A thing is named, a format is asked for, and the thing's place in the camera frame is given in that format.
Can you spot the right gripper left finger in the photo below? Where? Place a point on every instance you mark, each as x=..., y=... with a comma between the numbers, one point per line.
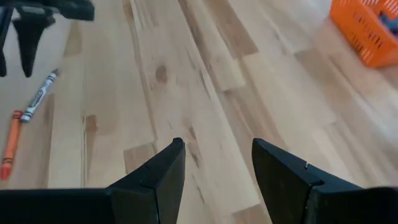
x=149, y=202

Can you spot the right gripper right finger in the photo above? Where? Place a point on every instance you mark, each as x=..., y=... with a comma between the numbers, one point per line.
x=289, y=199

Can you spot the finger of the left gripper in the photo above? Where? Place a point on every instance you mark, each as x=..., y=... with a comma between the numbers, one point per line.
x=29, y=40
x=2, y=40

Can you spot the blue crayon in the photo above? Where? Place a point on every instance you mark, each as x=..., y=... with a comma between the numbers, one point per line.
x=390, y=23

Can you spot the gray crayon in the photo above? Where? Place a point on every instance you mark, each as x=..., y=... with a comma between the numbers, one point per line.
x=38, y=96

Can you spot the orange crayon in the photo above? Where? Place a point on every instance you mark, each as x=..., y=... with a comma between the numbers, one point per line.
x=12, y=143

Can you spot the orange plastic basket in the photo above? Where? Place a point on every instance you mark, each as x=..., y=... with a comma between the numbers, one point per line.
x=367, y=31

